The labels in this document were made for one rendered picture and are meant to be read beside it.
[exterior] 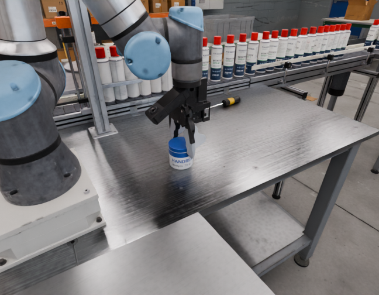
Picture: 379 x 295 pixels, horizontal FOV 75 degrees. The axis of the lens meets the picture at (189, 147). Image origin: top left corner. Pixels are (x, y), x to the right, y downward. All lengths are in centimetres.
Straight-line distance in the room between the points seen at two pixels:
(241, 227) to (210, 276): 89
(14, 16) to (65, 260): 45
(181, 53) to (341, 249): 149
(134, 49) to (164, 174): 38
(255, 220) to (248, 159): 70
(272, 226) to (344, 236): 56
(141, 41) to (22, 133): 25
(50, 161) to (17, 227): 12
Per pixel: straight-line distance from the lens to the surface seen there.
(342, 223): 192
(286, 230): 143
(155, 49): 42
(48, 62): 60
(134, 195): 64
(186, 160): 69
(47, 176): 54
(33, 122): 49
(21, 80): 48
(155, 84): 110
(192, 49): 58
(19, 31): 59
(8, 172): 55
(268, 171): 73
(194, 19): 58
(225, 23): 281
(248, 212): 146
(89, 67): 86
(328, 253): 172
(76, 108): 105
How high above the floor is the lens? 126
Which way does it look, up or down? 32 degrees down
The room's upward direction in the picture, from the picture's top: straight up
